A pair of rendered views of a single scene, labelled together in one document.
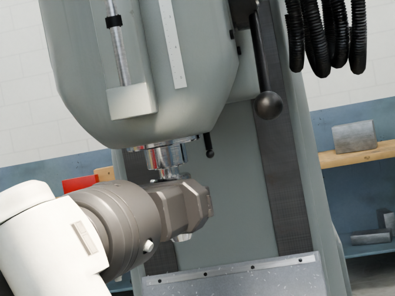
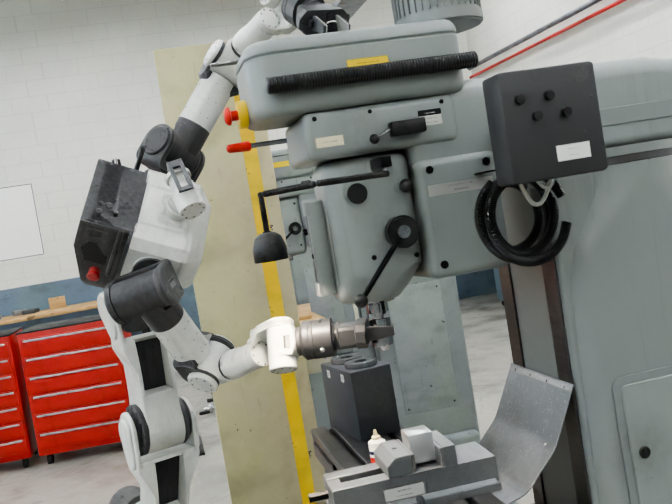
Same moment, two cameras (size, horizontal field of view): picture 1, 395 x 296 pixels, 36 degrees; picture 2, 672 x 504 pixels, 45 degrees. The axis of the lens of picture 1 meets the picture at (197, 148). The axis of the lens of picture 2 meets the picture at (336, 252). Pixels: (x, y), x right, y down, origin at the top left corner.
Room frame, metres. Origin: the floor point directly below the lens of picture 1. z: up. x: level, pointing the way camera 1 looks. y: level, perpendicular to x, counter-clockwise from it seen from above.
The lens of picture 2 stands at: (-0.01, -1.67, 1.53)
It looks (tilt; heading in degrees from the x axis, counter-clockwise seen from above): 3 degrees down; 70
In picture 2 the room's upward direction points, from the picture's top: 9 degrees counter-clockwise
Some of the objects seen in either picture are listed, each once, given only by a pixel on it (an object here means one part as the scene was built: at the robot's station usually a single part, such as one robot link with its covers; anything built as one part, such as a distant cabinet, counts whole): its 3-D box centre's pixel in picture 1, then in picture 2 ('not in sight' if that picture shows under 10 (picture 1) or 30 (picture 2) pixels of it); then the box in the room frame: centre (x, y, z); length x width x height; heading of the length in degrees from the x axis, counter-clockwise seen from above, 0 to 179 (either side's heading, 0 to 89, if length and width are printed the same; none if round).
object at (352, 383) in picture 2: not in sight; (358, 393); (0.78, 0.46, 1.00); 0.22 x 0.12 x 0.20; 92
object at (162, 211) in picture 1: (133, 221); (341, 336); (0.62, 0.08, 1.24); 0.13 x 0.12 x 0.10; 63
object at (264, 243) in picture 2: not in sight; (269, 246); (0.46, -0.01, 1.47); 0.07 x 0.07 x 0.06
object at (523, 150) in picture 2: not in sight; (545, 124); (0.95, -0.34, 1.62); 0.20 x 0.09 x 0.21; 172
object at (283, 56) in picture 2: not in sight; (346, 77); (0.71, 0.03, 1.81); 0.47 x 0.26 x 0.16; 172
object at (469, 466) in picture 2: not in sight; (408, 471); (0.65, -0.11, 0.96); 0.35 x 0.15 x 0.11; 170
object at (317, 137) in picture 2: not in sight; (368, 133); (0.74, 0.03, 1.68); 0.34 x 0.24 x 0.10; 172
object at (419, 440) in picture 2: not in sight; (418, 444); (0.68, -0.11, 1.01); 0.06 x 0.05 x 0.06; 80
